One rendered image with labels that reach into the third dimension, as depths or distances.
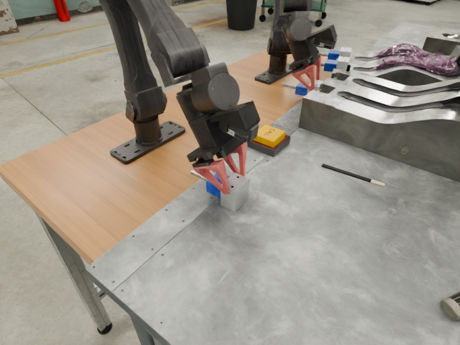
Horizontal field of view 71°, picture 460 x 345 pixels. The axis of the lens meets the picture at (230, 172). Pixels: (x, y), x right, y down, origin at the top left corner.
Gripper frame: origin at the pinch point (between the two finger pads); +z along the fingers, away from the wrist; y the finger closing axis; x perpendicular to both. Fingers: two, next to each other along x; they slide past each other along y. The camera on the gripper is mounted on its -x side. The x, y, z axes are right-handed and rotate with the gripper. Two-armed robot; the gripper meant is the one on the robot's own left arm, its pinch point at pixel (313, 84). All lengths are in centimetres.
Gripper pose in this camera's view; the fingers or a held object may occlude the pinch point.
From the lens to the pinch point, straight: 107.1
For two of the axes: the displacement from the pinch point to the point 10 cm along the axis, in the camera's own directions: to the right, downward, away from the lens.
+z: 4.4, 8.2, 3.7
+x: -7.7, 1.4, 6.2
